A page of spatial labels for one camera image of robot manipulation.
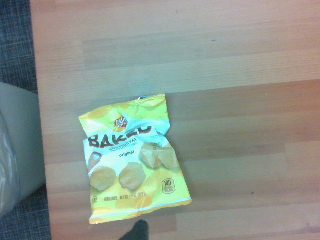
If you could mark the white bin with snacks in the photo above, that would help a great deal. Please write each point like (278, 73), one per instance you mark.
(7, 170)

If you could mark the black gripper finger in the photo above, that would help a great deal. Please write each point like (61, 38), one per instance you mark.
(137, 231)

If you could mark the grey plastic trash bin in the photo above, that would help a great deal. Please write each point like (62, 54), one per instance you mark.
(27, 135)

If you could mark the yellow baked chips bag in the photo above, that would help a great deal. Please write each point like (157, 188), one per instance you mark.
(135, 165)

